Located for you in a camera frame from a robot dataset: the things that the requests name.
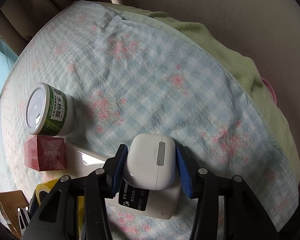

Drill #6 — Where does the green blanket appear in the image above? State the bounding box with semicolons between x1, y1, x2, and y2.
115;3;300;188

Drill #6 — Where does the blue pink patterned bedsheet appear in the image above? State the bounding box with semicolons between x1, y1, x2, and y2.
0;1;299;230

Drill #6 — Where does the brown cardboard box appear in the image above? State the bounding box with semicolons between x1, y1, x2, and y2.
0;190;29;239

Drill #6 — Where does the green jar white lid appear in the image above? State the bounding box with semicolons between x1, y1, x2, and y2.
25;83;76;137

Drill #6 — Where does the red cosmetic box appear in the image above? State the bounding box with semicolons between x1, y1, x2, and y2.
24;135;67;172

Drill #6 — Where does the yellow tape roll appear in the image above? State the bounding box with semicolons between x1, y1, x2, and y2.
29;179;58;215

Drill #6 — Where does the white earbuds case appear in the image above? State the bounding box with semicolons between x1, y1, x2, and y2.
123;134;176;191

